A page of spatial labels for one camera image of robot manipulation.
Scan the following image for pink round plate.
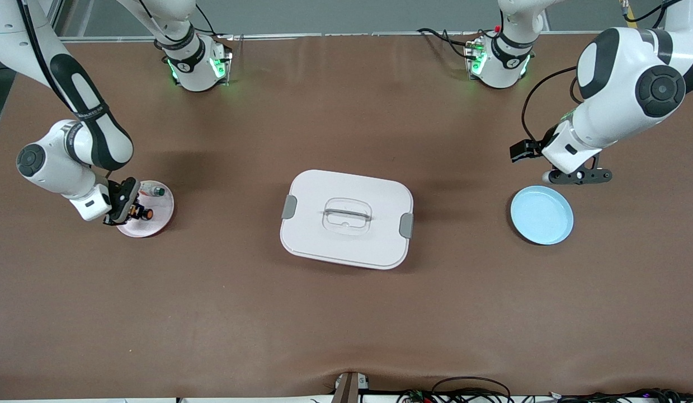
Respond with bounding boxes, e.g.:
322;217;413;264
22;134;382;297
114;180;175;238

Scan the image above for light blue round plate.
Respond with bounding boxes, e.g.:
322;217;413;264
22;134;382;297
510;185;574;246

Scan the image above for white lidded storage box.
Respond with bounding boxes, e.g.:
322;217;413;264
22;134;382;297
280;170;414;271

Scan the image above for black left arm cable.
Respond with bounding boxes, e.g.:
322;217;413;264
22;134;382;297
520;66;583;148

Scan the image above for black cable bundle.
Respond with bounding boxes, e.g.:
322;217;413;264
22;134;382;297
416;27;482;61

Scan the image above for aluminium frame profile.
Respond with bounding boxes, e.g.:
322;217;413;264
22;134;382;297
44;0;67;43

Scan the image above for black arm base cable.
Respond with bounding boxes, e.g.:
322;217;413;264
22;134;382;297
181;6;235;40

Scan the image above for silver table edge rail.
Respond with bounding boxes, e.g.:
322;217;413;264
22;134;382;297
58;31;604;43

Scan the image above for tangled floor cables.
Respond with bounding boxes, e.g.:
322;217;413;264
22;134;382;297
397;377;693;403

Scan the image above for brown camera stand post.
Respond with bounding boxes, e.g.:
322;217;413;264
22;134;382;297
332;371;371;403

